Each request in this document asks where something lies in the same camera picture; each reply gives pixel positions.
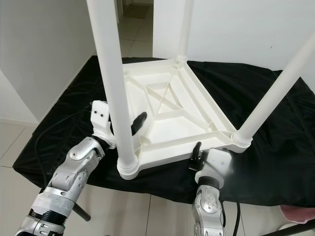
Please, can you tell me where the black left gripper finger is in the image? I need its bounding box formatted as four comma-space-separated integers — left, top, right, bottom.
131, 112, 148, 136

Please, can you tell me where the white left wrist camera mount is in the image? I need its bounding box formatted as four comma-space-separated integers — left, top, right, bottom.
90, 100, 115, 143

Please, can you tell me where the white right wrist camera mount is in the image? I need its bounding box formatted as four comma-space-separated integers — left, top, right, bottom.
194, 147, 232, 185

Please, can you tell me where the black metal bar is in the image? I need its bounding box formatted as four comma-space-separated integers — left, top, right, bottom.
263, 224, 315, 236

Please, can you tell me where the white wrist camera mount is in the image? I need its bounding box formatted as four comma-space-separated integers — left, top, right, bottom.
90, 100, 115, 143
194, 147, 232, 185

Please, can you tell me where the pink seat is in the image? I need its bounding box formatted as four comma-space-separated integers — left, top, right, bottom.
281, 204, 315, 222

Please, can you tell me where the black metal stand leg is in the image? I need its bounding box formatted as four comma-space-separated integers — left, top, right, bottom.
74, 204, 92, 222

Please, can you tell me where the black table cloth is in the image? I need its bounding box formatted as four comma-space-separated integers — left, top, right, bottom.
12, 56, 315, 205

